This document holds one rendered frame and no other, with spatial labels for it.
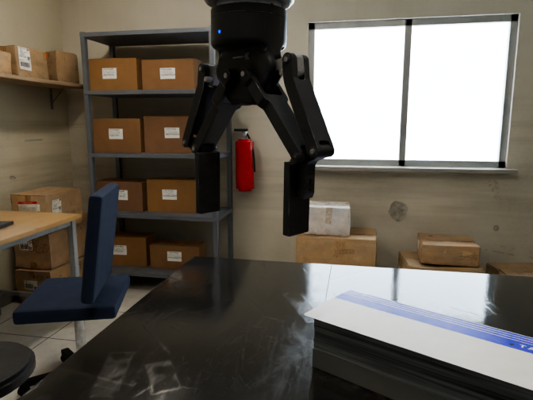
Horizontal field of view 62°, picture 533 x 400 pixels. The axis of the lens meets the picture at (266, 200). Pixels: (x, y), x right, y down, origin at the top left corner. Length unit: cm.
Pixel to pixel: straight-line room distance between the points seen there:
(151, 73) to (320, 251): 184
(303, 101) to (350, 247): 291
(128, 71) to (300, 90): 331
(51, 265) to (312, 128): 332
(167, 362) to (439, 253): 270
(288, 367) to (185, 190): 280
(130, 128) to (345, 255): 191
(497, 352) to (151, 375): 55
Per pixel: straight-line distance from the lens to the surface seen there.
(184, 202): 356
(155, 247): 373
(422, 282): 131
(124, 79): 370
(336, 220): 331
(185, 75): 350
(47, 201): 353
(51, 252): 362
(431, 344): 73
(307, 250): 332
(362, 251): 329
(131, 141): 366
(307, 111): 40
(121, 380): 85
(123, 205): 377
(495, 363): 71
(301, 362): 86
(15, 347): 165
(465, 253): 340
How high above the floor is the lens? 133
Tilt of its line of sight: 10 degrees down
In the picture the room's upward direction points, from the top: straight up
